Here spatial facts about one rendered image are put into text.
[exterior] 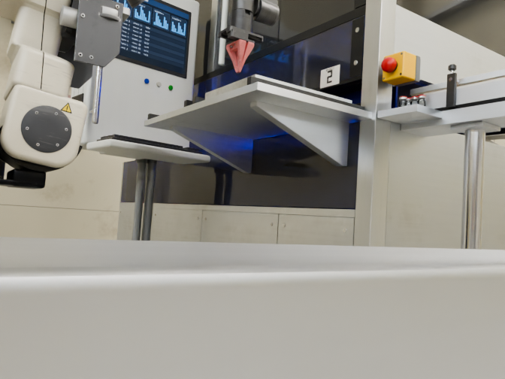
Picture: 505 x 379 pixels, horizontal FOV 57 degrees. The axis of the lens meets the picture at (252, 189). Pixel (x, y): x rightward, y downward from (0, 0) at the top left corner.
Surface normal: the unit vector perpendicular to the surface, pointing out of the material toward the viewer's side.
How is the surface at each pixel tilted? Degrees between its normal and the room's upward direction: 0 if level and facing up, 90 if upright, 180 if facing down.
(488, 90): 90
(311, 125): 90
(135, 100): 90
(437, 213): 90
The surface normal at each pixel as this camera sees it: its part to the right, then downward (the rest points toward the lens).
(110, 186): 0.74, 0.01
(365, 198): -0.82, -0.09
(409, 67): 0.57, -0.01
